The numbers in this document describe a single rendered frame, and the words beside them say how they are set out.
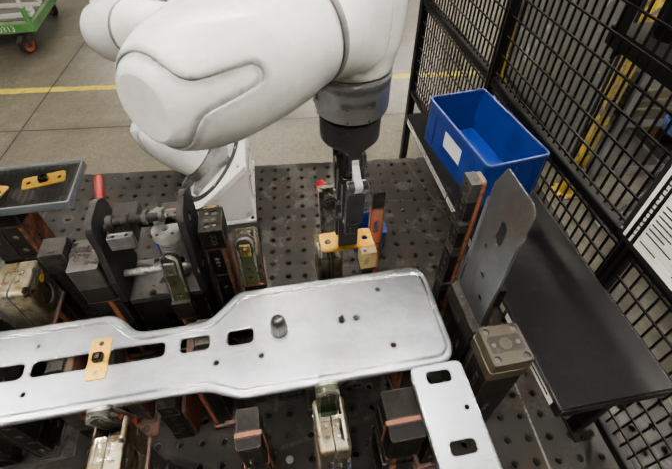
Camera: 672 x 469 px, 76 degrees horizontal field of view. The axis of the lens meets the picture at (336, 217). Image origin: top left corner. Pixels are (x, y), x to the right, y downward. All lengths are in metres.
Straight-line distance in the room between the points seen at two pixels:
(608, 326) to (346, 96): 0.72
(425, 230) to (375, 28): 1.11
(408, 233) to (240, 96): 1.20
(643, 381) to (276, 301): 0.69
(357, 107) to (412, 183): 1.16
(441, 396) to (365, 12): 0.65
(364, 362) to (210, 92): 0.65
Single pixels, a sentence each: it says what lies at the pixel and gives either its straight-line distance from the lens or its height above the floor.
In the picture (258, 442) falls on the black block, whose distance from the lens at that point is 0.83.
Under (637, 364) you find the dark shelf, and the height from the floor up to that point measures 1.03.
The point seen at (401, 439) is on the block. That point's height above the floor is 0.98.
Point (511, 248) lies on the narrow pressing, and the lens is 0.75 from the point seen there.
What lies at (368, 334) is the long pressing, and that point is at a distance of 0.88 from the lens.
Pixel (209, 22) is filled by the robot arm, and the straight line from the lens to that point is 0.32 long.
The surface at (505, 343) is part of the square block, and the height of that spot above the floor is 1.06.
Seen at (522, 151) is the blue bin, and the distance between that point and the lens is 1.18.
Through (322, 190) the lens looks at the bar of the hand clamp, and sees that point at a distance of 0.83.
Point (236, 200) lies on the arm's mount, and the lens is 1.42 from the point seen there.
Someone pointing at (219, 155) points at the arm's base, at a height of 0.89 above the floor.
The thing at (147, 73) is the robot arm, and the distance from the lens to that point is 0.32.
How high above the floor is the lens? 1.77
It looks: 47 degrees down
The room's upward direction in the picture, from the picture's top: straight up
